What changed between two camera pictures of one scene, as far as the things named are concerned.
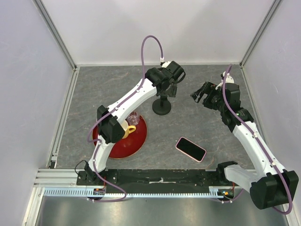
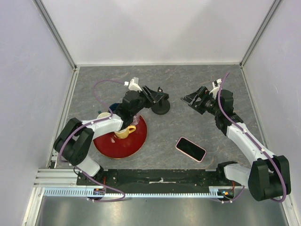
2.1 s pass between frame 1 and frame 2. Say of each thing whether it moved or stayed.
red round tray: stayed
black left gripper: moved
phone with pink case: stayed
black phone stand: stayed
